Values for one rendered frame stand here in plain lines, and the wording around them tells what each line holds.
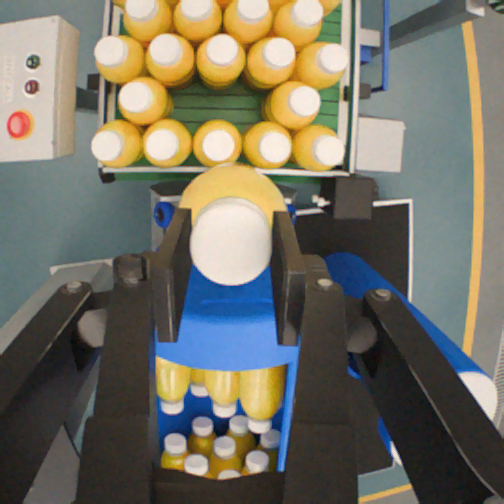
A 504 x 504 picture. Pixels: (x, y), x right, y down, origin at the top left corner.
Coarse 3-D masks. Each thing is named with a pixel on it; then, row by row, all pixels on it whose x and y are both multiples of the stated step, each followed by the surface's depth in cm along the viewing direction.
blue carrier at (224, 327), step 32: (192, 288) 52; (224, 288) 52; (256, 288) 53; (192, 320) 44; (224, 320) 44; (256, 320) 44; (160, 352) 47; (192, 352) 45; (224, 352) 45; (256, 352) 45; (288, 352) 47; (288, 384) 49; (160, 416) 70; (192, 416) 77; (288, 416) 51; (160, 448) 71
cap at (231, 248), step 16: (224, 208) 19; (240, 208) 19; (208, 224) 19; (224, 224) 19; (240, 224) 19; (256, 224) 19; (192, 240) 19; (208, 240) 19; (224, 240) 19; (240, 240) 19; (256, 240) 19; (192, 256) 19; (208, 256) 19; (224, 256) 19; (240, 256) 19; (256, 256) 19; (208, 272) 19; (224, 272) 20; (240, 272) 20; (256, 272) 20
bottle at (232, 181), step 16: (208, 176) 24; (224, 176) 23; (240, 176) 23; (256, 176) 24; (192, 192) 23; (208, 192) 22; (224, 192) 22; (240, 192) 22; (256, 192) 22; (272, 192) 24; (192, 208) 22; (208, 208) 21; (256, 208) 21; (272, 208) 23; (192, 224) 22
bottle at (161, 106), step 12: (144, 84) 50; (156, 84) 52; (156, 96) 52; (168, 96) 58; (120, 108) 52; (144, 108) 51; (156, 108) 53; (168, 108) 59; (132, 120) 53; (144, 120) 53; (156, 120) 56
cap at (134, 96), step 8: (128, 88) 48; (136, 88) 48; (144, 88) 48; (120, 96) 48; (128, 96) 48; (136, 96) 48; (144, 96) 48; (128, 104) 48; (136, 104) 48; (144, 104) 49
